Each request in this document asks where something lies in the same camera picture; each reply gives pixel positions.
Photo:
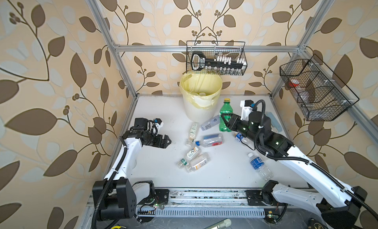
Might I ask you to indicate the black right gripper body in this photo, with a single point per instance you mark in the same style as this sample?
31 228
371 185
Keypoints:
243 127

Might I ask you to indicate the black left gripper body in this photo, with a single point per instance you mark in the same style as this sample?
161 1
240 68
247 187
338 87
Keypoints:
153 141

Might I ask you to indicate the green sprite bottle yellow cap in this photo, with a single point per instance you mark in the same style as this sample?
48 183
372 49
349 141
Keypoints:
226 108

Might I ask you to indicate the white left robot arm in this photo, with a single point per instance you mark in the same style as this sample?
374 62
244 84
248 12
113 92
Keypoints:
115 197

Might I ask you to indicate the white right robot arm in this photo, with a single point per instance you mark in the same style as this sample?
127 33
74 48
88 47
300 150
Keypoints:
337 203

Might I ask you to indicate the white ribbed trash bin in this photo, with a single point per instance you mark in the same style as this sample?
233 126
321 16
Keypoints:
200 109

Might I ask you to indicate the yellow bin liner bag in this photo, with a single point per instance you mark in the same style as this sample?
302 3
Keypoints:
201 91

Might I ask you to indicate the clear bottle blue pink label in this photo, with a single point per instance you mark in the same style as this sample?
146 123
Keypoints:
210 140

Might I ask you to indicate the small bottle green white label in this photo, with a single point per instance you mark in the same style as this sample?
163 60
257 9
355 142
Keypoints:
192 133

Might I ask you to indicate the water bottle blue label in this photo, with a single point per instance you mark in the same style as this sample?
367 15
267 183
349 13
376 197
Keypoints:
259 166

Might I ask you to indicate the clear bottle yellow label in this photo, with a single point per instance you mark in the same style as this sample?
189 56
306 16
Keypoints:
198 162

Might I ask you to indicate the red capped jar in basket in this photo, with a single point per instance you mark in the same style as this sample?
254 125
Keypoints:
293 83

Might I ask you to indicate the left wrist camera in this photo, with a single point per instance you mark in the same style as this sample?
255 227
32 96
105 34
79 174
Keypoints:
157 124

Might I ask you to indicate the metal base rail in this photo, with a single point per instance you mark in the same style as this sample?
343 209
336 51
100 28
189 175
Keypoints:
211 197

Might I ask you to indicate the black wire basket right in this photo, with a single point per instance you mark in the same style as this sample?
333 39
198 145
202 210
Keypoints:
323 95

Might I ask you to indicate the black wire basket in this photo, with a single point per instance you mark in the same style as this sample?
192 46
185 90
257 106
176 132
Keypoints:
323 95
214 48

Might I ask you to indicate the black wire basket back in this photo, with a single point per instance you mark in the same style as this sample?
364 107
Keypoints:
214 48

